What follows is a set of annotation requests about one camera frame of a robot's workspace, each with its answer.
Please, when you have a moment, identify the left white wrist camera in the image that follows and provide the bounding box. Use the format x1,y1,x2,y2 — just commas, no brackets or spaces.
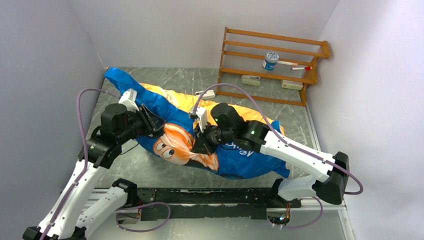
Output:
118,88,139,113

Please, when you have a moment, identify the white pen on shelf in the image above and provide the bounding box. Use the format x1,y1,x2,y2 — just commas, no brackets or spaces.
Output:
277,60,298,66

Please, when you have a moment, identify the aluminium frame rail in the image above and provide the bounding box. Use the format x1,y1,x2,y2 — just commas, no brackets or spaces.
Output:
54,187,347,213

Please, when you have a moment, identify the orange wooden shelf rack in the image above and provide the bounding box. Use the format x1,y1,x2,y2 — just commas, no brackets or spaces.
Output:
217,27,332,107

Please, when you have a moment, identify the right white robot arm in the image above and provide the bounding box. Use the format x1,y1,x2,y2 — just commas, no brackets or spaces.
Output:
189,103,350,207

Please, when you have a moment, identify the white green rectangular device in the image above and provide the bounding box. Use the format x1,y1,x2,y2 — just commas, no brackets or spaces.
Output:
241,75,261,87

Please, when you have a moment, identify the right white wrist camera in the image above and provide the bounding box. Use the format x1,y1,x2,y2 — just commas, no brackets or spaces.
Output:
189,106,208,133

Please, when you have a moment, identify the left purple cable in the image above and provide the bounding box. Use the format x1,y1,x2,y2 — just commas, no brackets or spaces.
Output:
39,87,121,240

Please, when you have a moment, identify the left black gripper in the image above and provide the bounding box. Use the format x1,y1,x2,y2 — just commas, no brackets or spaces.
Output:
117,103,167,144

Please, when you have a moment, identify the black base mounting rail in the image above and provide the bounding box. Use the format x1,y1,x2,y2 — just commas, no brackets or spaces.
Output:
123,187,302,221

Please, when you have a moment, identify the small white remote device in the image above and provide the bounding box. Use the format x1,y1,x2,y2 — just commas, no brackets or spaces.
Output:
194,89,216,100

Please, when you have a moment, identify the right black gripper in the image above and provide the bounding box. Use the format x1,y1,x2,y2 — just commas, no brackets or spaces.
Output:
190,120,236,156

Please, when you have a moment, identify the blue white jar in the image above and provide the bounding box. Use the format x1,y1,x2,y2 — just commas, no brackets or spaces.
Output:
262,51,279,71

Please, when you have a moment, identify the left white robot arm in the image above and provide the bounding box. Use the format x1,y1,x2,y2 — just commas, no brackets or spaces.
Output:
22,103,166,240

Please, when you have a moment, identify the blue orange cartoon pillowcase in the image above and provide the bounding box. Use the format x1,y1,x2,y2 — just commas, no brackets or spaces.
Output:
104,67,290,180

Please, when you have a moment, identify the white red marker pen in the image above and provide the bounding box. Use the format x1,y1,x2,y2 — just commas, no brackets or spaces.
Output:
291,66,313,71

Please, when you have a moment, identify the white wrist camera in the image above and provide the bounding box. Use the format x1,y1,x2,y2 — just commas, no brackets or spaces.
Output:
189,106,208,133
118,88,139,113

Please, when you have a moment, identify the white box under shelf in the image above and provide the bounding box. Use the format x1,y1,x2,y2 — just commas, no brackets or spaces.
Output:
281,80,304,91

